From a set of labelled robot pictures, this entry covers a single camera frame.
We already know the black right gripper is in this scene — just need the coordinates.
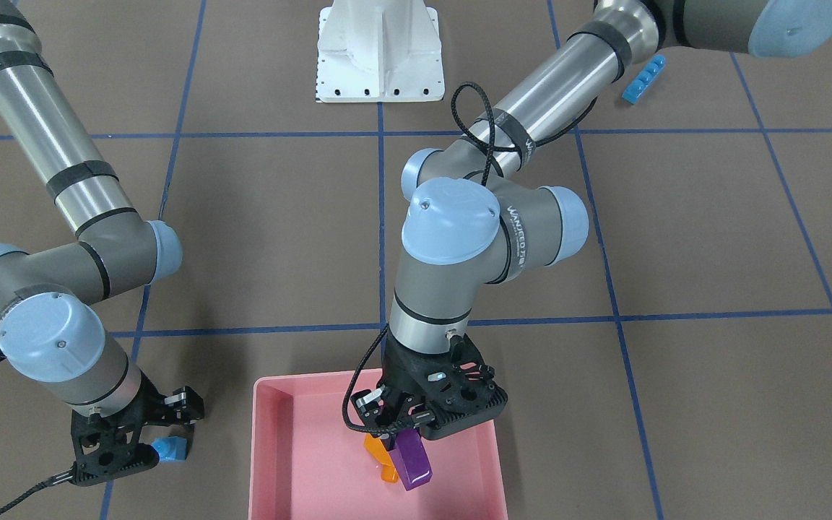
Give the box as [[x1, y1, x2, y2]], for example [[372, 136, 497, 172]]
[[71, 383, 205, 487]]

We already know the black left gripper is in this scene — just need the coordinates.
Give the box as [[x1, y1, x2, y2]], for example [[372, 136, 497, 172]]
[[352, 335, 508, 441]]

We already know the small blue block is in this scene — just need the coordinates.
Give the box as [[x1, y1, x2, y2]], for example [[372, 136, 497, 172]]
[[150, 435, 189, 463]]

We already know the purple block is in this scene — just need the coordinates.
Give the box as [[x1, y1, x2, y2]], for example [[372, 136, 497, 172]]
[[389, 429, 433, 491]]

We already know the orange block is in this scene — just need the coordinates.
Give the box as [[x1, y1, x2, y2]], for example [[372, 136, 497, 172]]
[[363, 434, 399, 484]]

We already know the long blue block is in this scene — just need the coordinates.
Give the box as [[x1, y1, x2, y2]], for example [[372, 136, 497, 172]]
[[621, 55, 666, 105]]

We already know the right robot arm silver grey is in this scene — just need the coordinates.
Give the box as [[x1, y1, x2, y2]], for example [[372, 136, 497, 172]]
[[0, 1, 204, 487]]

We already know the pink plastic box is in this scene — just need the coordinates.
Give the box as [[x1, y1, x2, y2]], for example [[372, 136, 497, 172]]
[[248, 371, 508, 519]]

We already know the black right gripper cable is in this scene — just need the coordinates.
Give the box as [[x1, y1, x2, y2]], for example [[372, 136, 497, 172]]
[[0, 347, 77, 520]]

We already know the white camera stand pillar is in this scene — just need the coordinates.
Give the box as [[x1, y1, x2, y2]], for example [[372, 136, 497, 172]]
[[315, 1, 446, 103]]

